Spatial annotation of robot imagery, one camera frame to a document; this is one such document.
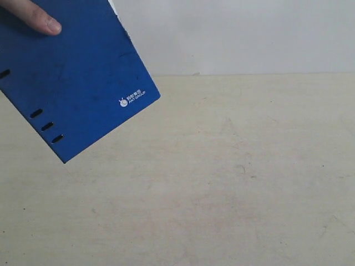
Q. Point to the blue ring-binder notebook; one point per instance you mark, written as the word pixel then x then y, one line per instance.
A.
pixel 76 87

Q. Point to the person's bare hand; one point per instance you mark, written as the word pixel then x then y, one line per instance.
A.
pixel 33 16

